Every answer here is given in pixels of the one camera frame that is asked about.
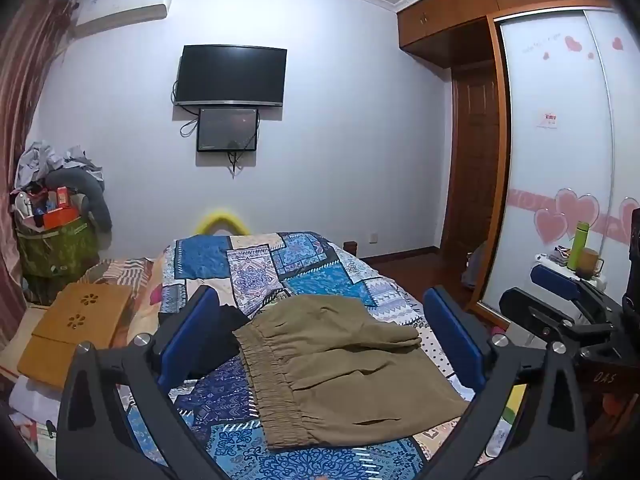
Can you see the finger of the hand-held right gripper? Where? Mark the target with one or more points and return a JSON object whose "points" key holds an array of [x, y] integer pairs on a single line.
{"points": [[530, 310], [555, 281]]}

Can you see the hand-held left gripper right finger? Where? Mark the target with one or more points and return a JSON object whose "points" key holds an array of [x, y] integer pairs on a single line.
{"points": [[455, 342]]}

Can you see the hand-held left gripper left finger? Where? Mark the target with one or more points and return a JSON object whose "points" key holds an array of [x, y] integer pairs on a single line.
{"points": [[187, 332]]}

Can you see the khaki pants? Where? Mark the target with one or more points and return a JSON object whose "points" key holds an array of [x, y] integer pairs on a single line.
{"points": [[350, 375]]}

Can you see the black cloth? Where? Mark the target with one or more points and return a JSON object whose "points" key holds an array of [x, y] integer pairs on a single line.
{"points": [[220, 340]]}

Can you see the amber mug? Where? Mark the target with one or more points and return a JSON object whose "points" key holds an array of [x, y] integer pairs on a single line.
{"points": [[589, 262]]}

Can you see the green bottle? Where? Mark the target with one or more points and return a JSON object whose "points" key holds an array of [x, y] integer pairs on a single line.
{"points": [[577, 247]]}

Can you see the grey bag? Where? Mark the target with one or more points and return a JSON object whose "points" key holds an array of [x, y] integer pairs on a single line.
{"points": [[475, 267]]}

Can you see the pink patterned bed sheet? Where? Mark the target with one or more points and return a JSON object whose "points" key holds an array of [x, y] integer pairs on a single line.
{"points": [[131, 271]]}

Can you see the white sliding wardrobe door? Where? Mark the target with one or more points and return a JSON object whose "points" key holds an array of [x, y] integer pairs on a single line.
{"points": [[550, 170], [627, 135]]}

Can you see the wooden lap desk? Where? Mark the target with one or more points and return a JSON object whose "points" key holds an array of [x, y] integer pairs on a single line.
{"points": [[75, 330]]}

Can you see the yellow cushion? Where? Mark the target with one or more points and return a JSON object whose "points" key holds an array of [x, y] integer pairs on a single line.
{"points": [[222, 217]]}

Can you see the blue patchwork quilt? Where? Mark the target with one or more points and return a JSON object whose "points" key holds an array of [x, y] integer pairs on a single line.
{"points": [[310, 270]]}

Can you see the brown wooden door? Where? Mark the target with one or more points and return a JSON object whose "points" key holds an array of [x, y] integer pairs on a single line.
{"points": [[470, 160]]}

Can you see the green fabric bag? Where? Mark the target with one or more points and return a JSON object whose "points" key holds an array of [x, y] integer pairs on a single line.
{"points": [[55, 250]]}

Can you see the pile of grey clothes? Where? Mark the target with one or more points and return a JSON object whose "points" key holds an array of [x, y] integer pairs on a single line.
{"points": [[97, 200]]}

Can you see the red paper sticker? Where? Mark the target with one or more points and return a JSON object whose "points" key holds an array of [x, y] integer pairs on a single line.
{"points": [[550, 120]]}

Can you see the white paper stack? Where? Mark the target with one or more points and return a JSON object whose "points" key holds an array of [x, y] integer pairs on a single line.
{"points": [[32, 405]]}

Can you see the orange box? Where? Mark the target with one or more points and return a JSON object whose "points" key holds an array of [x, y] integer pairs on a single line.
{"points": [[60, 215]]}

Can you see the wooden wardrobe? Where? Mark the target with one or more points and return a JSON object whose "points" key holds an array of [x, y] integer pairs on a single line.
{"points": [[450, 15]]}

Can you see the striped pink curtain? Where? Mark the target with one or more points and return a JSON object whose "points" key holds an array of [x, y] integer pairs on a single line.
{"points": [[25, 85]]}

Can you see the white air conditioner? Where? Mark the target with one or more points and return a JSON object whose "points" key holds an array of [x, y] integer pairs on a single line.
{"points": [[125, 7]]}

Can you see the dark wooden bed post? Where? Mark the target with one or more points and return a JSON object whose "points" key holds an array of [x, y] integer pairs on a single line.
{"points": [[350, 248]]}

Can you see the small black wall monitor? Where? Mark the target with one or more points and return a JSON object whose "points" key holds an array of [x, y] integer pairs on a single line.
{"points": [[227, 130]]}

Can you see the black wall television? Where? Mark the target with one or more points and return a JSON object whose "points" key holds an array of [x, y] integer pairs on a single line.
{"points": [[230, 75]]}

